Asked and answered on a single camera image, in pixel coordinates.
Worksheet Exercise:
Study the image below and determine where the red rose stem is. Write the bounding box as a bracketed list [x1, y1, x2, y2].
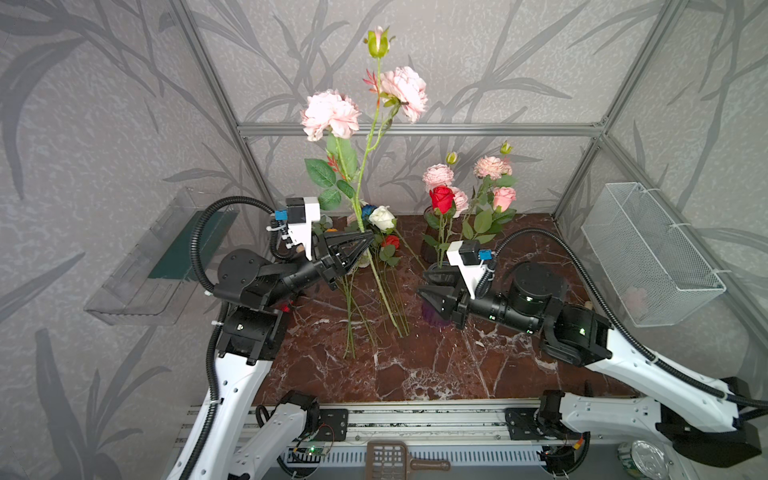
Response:
[429, 185, 456, 267]

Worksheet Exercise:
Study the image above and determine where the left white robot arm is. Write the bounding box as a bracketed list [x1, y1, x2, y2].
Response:
[168, 196, 374, 479]

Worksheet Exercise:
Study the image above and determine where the white wire basket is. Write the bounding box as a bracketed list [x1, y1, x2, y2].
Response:
[582, 182, 727, 328]

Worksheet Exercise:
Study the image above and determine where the clear plastic tray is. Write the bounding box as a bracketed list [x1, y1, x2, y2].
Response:
[84, 187, 222, 327]

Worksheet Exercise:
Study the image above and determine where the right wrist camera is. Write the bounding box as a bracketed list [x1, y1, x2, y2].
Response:
[446, 240, 497, 299]

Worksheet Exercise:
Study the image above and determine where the purple glass vase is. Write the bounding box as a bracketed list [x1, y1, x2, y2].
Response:
[421, 263, 461, 329]

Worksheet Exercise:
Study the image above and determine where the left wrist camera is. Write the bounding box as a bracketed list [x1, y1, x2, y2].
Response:
[267, 197, 321, 260]

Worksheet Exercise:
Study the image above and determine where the pink rose bud stem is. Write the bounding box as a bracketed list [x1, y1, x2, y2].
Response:
[461, 187, 517, 244]

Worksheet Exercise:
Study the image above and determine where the pale pink peony stem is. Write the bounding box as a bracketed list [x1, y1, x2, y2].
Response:
[422, 152, 469, 218]
[299, 26, 430, 338]

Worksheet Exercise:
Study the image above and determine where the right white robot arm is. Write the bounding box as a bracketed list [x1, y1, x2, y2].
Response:
[418, 241, 767, 468]

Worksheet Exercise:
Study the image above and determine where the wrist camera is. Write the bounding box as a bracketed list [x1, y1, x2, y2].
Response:
[446, 240, 497, 299]
[267, 197, 321, 260]

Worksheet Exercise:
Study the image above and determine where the metal tin can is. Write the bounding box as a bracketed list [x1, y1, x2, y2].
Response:
[617, 440, 669, 480]

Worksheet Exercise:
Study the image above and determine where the dark red glass vase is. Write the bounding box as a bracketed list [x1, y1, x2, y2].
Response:
[420, 207, 440, 266]

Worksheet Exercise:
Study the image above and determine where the flower bunch on table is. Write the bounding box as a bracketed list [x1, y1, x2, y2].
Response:
[339, 203, 410, 359]

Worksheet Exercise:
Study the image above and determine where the white pink-edged rose stem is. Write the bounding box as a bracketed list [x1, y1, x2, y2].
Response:
[470, 142, 517, 202]

